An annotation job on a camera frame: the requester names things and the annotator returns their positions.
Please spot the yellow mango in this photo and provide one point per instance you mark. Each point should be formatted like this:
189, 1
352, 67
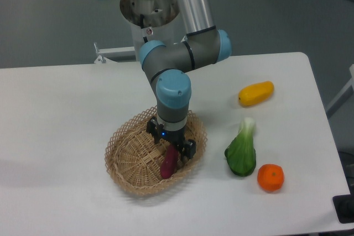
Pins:
255, 93

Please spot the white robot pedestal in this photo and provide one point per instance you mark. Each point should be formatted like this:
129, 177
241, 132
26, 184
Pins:
153, 18

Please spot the woven wicker basket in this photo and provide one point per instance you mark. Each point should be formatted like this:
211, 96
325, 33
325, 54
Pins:
133, 159

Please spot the black device at table edge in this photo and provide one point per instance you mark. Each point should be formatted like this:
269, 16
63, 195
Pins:
344, 208

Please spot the purple sweet potato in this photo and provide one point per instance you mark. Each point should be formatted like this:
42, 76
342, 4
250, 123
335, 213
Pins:
170, 162

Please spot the white metal base frame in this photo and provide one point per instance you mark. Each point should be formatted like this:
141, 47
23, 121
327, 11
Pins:
120, 54

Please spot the orange tangerine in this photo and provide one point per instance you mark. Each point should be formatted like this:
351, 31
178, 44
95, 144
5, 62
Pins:
270, 177

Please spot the white frame at right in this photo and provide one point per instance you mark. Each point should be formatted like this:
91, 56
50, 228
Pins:
341, 97

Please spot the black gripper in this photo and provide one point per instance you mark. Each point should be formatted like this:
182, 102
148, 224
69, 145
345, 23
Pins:
173, 133

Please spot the green bok choy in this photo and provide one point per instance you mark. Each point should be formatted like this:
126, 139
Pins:
240, 154

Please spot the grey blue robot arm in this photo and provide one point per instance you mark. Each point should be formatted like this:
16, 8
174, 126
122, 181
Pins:
175, 37

